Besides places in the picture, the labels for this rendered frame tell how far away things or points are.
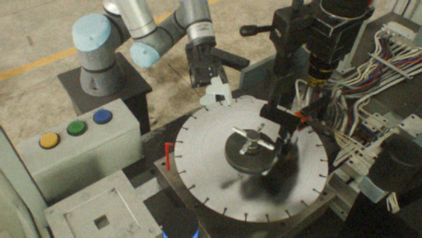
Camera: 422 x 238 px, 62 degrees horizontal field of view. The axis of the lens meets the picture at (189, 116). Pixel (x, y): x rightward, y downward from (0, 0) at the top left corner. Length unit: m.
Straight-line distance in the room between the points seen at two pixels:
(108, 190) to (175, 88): 1.57
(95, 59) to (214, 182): 0.59
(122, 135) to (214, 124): 0.24
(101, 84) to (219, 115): 0.49
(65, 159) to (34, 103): 1.55
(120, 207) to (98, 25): 0.58
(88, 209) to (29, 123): 1.56
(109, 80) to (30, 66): 1.56
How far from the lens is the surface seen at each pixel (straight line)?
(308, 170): 0.78
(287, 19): 0.61
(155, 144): 1.04
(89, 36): 1.09
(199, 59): 0.95
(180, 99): 2.23
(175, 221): 0.45
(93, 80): 1.19
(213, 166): 0.75
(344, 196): 0.94
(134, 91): 1.20
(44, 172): 0.89
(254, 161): 0.75
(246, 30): 0.63
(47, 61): 2.71
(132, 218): 0.75
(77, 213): 0.78
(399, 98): 1.36
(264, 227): 0.81
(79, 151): 0.88
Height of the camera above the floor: 1.57
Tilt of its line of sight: 48 degrees down
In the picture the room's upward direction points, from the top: straight up
